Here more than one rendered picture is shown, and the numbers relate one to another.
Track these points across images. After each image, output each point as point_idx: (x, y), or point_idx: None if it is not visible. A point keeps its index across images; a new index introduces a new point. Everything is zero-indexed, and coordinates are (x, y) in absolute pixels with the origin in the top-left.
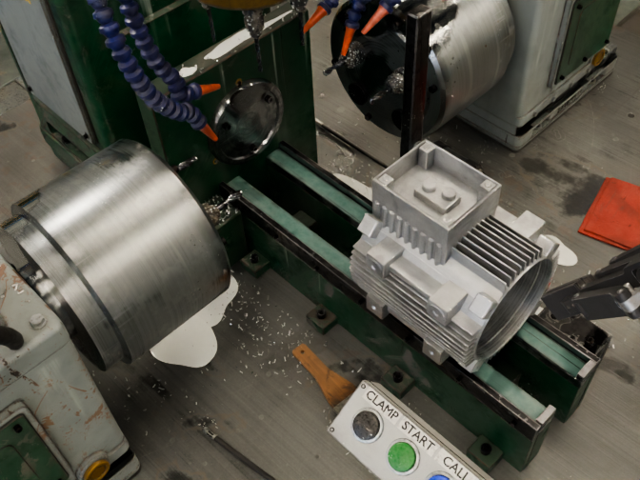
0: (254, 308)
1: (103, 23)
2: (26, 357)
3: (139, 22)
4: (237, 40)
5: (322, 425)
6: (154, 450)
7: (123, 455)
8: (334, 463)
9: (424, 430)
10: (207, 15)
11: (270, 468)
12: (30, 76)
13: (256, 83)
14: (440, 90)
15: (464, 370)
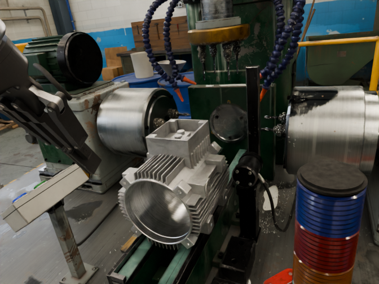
0: None
1: (143, 27)
2: (68, 104)
3: (164, 38)
4: (236, 84)
5: (131, 230)
6: (110, 194)
7: (98, 181)
8: (112, 240)
9: (49, 182)
10: None
11: (107, 222)
12: None
13: (234, 106)
14: (285, 137)
15: (140, 235)
